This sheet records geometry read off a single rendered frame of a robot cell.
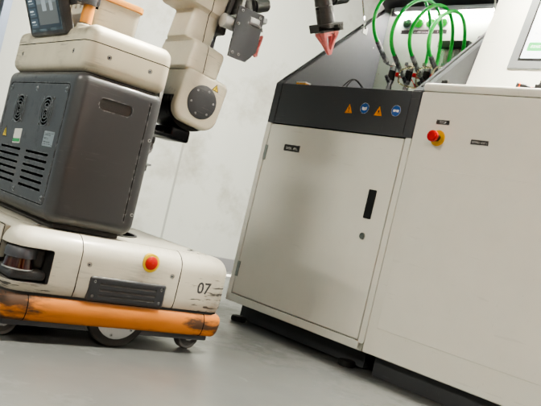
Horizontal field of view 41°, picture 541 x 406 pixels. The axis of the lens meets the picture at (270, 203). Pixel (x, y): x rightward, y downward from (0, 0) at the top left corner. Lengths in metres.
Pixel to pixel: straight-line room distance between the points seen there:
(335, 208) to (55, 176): 1.08
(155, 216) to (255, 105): 0.98
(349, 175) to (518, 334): 0.81
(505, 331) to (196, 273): 0.89
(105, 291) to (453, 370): 1.04
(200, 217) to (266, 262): 1.85
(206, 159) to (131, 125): 2.61
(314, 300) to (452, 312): 0.55
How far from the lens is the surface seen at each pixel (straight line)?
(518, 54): 2.67
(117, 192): 1.98
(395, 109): 2.53
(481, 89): 2.38
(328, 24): 2.38
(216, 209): 4.65
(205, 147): 4.56
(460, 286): 2.28
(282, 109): 2.89
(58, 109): 1.99
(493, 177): 2.28
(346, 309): 2.52
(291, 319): 2.68
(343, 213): 2.57
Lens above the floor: 0.46
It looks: level
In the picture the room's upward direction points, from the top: 13 degrees clockwise
